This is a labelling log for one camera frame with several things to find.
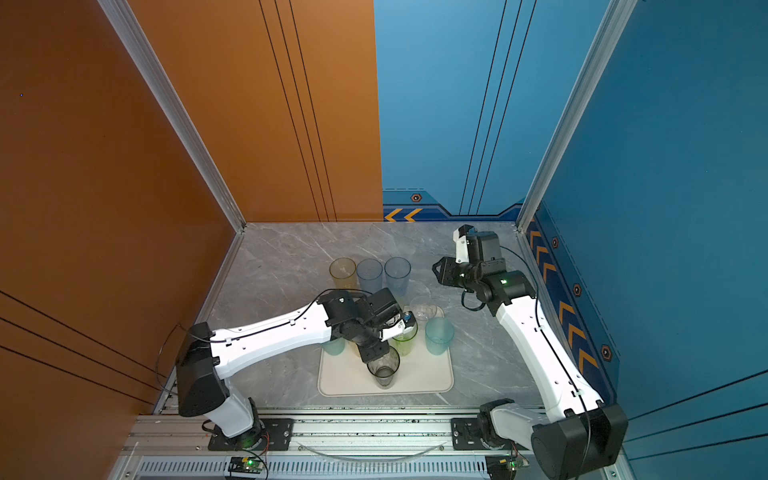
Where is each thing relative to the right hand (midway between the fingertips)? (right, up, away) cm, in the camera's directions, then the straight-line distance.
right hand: (436, 267), depth 76 cm
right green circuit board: (+15, -47, -7) cm, 50 cm away
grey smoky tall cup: (-13, -28, +5) cm, 32 cm away
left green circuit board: (-46, -47, -6) cm, 66 cm away
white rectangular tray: (-4, -31, +8) cm, 32 cm away
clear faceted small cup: (-2, -13, +15) cm, 20 cm away
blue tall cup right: (-10, -2, +16) cm, 19 cm away
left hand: (-14, -20, -1) cm, 24 cm away
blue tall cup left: (-19, -3, +19) cm, 27 cm away
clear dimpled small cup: (-3, -10, +24) cm, 26 cm away
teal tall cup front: (+2, -20, +12) cm, 24 cm away
